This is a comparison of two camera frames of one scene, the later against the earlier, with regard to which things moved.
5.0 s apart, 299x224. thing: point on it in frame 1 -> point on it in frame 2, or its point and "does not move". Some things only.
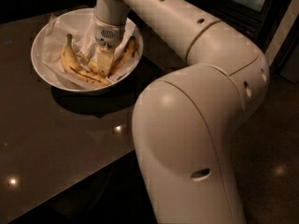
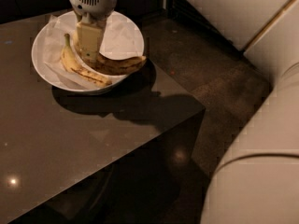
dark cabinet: [22, 2] does not move
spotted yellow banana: [124, 57] -> [107, 65]
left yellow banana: [72, 66] does not move
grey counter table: [50, 137] does not move
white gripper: [109, 33] -> [92, 0]
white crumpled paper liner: [82, 32] does not move
